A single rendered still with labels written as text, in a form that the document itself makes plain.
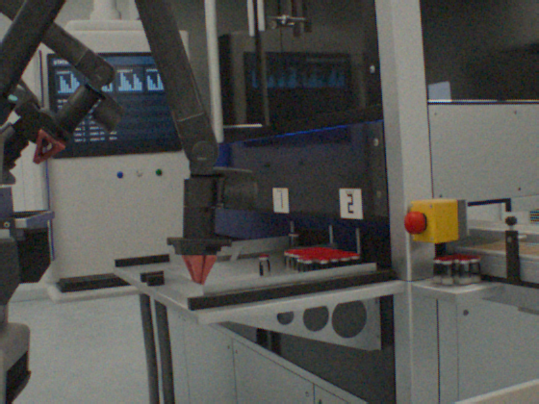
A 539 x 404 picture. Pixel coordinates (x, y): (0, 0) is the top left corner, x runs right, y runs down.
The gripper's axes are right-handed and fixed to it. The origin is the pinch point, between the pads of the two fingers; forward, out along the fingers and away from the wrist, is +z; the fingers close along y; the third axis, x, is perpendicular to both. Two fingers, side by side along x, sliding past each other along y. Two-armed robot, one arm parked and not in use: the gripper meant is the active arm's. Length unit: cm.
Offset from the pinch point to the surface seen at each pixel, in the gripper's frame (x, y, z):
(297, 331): -1.3, 19.1, 8.4
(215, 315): -11.2, -0.7, 2.6
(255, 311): -11.2, 6.4, 2.1
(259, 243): 54, 34, -3
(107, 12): 93, -2, -71
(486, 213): 485, 494, 6
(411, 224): -18.9, 31.5, -12.5
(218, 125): 65, 26, -35
